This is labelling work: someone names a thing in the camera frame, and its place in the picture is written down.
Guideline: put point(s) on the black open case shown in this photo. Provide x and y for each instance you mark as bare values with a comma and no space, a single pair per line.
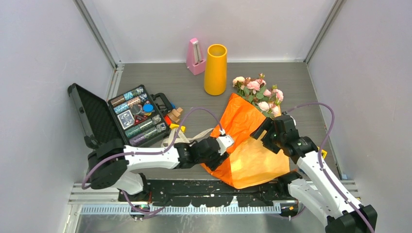
136,117

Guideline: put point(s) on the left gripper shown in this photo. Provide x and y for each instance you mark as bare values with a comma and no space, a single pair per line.
217,160

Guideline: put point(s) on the wooden blocks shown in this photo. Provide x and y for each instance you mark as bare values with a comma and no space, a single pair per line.
175,114

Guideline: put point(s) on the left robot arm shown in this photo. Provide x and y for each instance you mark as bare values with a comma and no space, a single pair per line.
113,164

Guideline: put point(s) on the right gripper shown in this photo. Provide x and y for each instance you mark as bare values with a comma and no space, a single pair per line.
265,125

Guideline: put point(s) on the pink flower bouquet orange wrap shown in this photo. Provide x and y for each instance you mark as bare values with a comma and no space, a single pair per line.
266,98

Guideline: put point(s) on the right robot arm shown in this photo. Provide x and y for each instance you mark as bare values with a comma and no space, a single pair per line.
327,198

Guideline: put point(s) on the cream ribbon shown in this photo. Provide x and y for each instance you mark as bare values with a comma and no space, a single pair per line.
181,138

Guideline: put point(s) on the orange yellow wrapping paper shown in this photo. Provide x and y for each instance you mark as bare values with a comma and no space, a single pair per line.
249,163

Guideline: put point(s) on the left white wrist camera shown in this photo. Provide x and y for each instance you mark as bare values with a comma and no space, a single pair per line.
224,142

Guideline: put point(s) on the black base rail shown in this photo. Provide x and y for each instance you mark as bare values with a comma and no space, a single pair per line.
211,193

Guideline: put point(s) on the colourful toy brick stack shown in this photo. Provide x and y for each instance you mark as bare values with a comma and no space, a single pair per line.
323,153

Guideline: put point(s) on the yellow vase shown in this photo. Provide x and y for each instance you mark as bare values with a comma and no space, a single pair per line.
216,70

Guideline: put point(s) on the pink metronome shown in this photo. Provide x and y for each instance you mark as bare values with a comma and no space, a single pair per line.
195,60

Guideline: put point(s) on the red block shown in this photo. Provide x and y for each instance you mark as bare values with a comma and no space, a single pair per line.
168,120

